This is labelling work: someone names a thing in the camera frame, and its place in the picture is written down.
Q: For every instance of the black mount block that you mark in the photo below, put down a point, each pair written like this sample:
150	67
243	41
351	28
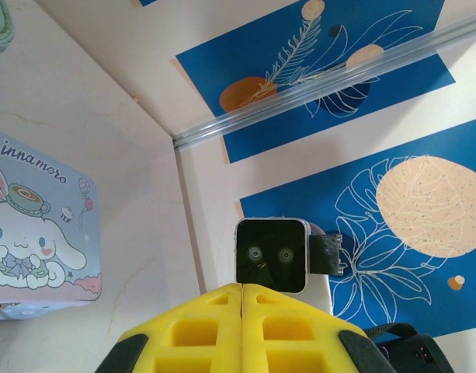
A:
325	254

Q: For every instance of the Cinnamoroll print tin box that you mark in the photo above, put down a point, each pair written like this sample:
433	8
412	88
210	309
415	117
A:
35	233

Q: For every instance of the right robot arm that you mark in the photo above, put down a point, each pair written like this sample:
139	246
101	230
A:
408	353

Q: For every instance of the black square smartwatch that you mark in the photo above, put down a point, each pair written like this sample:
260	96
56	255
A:
268	252

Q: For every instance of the white stand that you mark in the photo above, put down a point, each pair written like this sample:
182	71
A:
319	295

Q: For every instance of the blue leaf-print wall poster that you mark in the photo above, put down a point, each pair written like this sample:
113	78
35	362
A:
241	58
146	2
268	134
299	202

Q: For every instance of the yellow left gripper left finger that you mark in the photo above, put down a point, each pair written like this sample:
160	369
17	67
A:
206	311

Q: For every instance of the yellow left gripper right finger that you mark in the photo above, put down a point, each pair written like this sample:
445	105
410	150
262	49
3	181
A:
284	311

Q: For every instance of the aluminium frame post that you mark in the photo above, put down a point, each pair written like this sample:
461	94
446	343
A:
299	93

